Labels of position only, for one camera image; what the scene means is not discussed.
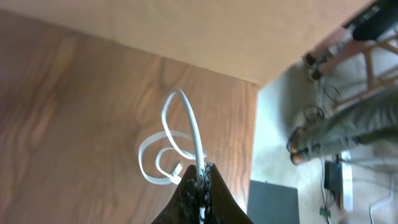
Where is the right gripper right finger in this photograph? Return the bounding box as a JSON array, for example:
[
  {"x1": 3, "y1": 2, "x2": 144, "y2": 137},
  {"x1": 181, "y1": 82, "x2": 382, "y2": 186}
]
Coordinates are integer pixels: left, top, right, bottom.
[{"x1": 204, "y1": 163, "x2": 253, "y2": 224}]

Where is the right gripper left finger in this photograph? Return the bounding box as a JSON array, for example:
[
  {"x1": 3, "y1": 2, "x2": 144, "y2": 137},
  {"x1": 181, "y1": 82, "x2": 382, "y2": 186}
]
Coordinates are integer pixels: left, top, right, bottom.
[{"x1": 152, "y1": 165, "x2": 200, "y2": 224}]

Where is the dark grey floor mat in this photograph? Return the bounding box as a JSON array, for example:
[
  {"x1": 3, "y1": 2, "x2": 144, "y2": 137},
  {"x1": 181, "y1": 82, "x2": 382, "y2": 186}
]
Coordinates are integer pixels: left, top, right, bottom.
[{"x1": 247, "y1": 180, "x2": 300, "y2": 224}]

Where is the black box on floor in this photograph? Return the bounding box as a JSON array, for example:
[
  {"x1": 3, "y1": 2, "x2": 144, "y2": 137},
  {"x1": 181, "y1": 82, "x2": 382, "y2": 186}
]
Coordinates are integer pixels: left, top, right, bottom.
[{"x1": 323, "y1": 156, "x2": 343, "y2": 198}]

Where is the white power strip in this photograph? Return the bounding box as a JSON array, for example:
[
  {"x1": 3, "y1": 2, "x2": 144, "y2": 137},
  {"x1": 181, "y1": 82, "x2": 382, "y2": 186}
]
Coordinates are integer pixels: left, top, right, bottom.
[{"x1": 340, "y1": 151, "x2": 353, "y2": 212}]

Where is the person in grey trousers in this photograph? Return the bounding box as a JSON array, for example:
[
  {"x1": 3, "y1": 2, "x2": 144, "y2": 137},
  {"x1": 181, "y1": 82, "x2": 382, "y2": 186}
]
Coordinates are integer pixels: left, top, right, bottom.
[{"x1": 287, "y1": 86, "x2": 397, "y2": 165}]

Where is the wooden chair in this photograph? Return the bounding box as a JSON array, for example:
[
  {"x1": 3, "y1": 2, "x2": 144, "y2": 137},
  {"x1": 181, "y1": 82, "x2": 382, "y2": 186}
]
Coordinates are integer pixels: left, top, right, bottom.
[{"x1": 303, "y1": 0, "x2": 397, "y2": 111}]

